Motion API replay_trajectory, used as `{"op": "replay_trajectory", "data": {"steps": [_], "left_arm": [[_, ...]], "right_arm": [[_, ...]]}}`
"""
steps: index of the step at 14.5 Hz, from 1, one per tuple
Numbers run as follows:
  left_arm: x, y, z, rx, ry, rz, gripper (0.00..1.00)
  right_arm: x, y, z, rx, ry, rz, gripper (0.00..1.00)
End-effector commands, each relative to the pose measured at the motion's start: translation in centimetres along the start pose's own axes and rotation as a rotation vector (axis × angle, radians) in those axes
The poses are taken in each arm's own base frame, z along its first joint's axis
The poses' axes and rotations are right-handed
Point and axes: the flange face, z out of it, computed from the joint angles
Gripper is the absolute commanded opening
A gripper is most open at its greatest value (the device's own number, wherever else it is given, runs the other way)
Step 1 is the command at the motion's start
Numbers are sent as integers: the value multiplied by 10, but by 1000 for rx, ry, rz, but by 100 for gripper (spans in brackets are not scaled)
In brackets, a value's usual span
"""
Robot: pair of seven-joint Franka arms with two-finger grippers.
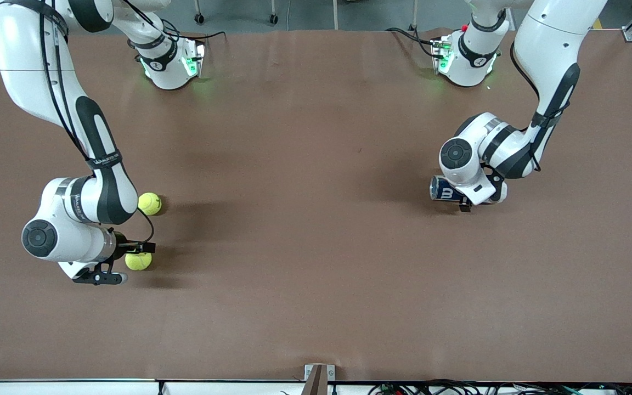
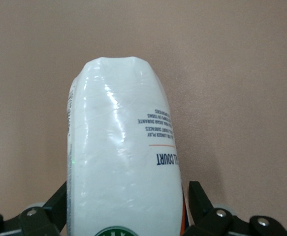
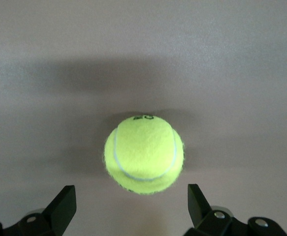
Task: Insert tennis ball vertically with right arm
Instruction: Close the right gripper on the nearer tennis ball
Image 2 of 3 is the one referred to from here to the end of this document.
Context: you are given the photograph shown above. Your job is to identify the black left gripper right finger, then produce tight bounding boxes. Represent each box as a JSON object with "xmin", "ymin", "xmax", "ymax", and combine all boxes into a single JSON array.
[{"xmin": 182, "ymin": 180, "xmax": 287, "ymax": 236}]

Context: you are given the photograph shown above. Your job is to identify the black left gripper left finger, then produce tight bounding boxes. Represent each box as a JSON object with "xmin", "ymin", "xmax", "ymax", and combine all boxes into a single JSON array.
[{"xmin": 0, "ymin": 180, "xmax": 68, "ymax": 236}]

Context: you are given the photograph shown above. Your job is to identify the white tennis ball can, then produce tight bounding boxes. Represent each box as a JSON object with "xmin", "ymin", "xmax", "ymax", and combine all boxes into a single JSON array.
[{"xmin": 66, "ymin": 56, "xmax": 191, "ymax": 236}]

